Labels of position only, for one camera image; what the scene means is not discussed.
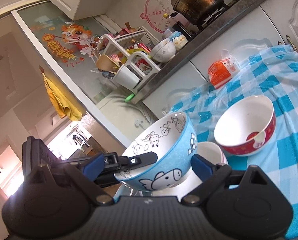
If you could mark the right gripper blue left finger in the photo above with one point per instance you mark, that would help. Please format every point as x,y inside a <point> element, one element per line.
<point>84,176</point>

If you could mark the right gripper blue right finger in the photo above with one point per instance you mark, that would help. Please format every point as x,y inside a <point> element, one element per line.
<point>212,177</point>

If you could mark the white bowl purple rim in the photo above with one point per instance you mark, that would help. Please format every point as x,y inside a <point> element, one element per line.
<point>208,150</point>

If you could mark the blue cartoon bowl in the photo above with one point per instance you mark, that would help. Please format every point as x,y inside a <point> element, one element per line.
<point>174,140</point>

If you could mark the red and white bowl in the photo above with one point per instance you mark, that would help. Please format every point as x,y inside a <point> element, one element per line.
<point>247,126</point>

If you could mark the yellow hanging towel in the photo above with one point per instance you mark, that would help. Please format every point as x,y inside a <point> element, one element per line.
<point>64,108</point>

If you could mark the orange tissue pack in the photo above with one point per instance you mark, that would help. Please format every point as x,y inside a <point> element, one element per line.
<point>222,71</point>

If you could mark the white utensil cup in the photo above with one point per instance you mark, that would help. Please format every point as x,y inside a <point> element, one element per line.
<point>126,78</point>

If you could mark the wooden spatula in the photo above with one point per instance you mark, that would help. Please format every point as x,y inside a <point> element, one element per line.
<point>105,63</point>

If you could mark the blue checkered tablecloth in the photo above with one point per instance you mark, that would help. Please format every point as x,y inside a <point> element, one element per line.
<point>272,73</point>

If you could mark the dragon window sticker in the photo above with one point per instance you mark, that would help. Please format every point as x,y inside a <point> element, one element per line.
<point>75,44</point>

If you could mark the white condiment rack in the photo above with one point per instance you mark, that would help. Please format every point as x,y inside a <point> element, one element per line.
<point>138,62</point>

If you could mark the white floral bowl on counter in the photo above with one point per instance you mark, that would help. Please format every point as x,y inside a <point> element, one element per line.
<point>163,51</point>

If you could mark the small blue patterned bowl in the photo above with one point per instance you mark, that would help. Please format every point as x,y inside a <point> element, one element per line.
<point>178,39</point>

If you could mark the dark soy sauce bottle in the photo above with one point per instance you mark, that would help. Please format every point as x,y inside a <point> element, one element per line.
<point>177,25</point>

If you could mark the brass steamer pot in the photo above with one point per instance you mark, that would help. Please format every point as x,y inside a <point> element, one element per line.
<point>196,11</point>

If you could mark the white flower wall hook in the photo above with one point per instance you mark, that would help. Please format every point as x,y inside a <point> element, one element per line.
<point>138,123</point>

